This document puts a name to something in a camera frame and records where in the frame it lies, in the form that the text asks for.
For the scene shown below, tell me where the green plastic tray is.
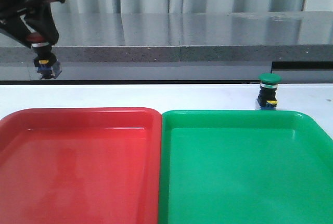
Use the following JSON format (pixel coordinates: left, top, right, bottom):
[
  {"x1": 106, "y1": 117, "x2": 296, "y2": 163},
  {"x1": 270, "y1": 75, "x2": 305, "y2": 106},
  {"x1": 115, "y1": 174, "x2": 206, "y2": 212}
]
[{"x1": 158, "y1": 110, "x2": 332, "y2": 223}]

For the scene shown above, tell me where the green mushroom push button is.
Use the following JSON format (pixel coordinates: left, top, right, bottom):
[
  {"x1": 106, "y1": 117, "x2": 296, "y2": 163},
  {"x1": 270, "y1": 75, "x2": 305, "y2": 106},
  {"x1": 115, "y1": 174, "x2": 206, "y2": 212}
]
[{"x1": 256, "y1": 73, "x2": 281, "y2": 110}]

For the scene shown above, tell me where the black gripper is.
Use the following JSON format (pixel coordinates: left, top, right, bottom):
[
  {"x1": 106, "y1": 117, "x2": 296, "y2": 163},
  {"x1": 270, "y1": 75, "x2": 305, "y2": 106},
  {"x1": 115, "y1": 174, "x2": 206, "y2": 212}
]
[{"x1": 1, "y1": 0, "x2": 65, "y2": 48}]

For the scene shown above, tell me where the red mushroom push button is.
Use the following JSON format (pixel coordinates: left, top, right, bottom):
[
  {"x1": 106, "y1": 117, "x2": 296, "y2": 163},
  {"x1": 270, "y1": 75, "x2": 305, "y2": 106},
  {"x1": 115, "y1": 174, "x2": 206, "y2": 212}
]
[{"x1": 27, "y1": 32, "x2": 62, "y2": 79}]

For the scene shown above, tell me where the grey stone counter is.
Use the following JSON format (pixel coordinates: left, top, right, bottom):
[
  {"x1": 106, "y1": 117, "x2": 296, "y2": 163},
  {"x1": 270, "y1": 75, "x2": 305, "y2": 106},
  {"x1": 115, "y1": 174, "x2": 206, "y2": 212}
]
[{"x1": 0, "y1": 11, "x2": 333, "y2": 82}]

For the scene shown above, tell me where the red plastic tray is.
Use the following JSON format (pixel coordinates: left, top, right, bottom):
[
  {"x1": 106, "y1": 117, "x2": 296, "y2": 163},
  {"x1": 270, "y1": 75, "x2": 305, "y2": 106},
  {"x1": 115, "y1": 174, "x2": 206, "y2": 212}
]
[{"x1": 1, "y1": 108, "x2": 162, "y2": 223}]

